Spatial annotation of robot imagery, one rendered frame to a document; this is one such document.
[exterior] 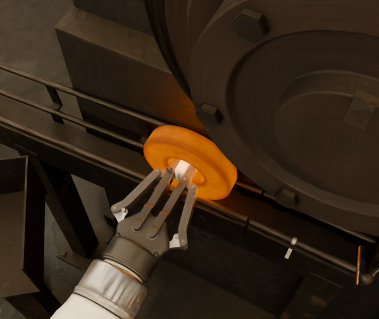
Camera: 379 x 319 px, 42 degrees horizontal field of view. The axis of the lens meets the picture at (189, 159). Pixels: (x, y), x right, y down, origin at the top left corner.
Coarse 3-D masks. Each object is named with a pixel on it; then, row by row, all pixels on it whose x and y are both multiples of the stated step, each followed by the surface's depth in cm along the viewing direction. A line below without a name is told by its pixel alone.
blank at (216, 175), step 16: (160, 128) 76; (176, 128) 74; (144, 144) 78; (160, 144) 75; (176, 144) 73; (192, 144) 72; (208, 144) 73; (160, 160) 80; (192, 160) 74; (208, 160) 72; (224, 160) 74; (208, 176) 76; (224, 176) 74; (208, 192) 81; (224, 192) 78
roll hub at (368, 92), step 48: (240, 0) 33; (288, 0) 31; (336, 0) 29; (240, 48) 36; (288, 48) 36; (336, 48) 34; (192, 96) 44; (240, 96) 42; (288, 96) 38; (336, 96) 34; (240, 144) 46; (288, 144) 42; (336, 144) 39; (336, 192) 47
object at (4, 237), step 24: (0, 168) 86; (24, 168) 87; (0, 192) 93; (24, 192) 81; (0, 216) 91; (24, 216) 79; (0, 240) 89; (24, 240) 76; (0, 264) 87; (24, 264) 75; (0, 288) 84; (24, 288) 84; (72, 288) 145; (24, 312) 115; (48, 312) 118
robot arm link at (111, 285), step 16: (96, 272) 65; (112, 272) 65; (128, 272) 67; (80, 288) 65; (96, 288) 64; (112, 288) 64; (128, 288) 65; (144, 288) 67; (112, 304) 63; (128, 304) 65
